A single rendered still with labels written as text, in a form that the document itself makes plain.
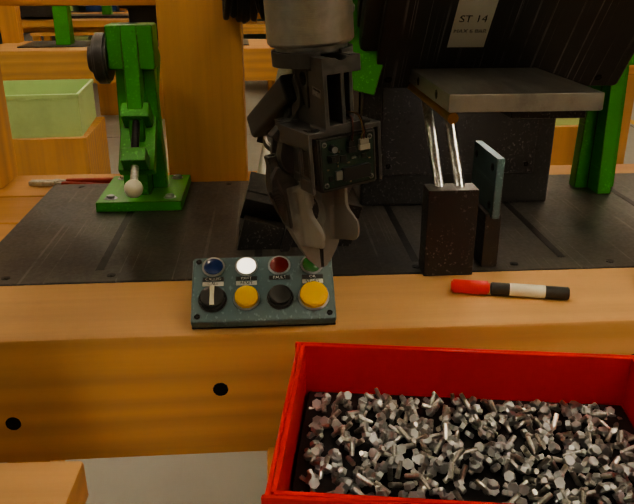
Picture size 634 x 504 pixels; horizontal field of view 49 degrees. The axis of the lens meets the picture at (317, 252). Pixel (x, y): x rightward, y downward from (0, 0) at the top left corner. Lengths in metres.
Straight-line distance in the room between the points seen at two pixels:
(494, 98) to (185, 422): 0.47
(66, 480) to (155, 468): 1.38
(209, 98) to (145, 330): 0.61
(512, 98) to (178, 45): 0.67
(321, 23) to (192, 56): 0.68
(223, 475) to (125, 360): 1.24
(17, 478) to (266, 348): 0.26
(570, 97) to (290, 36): 0.31
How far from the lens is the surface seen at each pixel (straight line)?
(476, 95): 0.73
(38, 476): 0.66
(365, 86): 0.90
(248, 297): 0.72
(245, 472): 1.97
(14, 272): 0.94
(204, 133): 1.28
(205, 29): 1.25
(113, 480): 2.01
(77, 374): 0.77
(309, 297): 0.72
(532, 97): 0.75
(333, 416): 0.63
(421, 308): 0.78
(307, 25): 0.59
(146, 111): 1.11
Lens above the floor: 1.25
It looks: 22 degrees down
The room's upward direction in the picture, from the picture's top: straight up
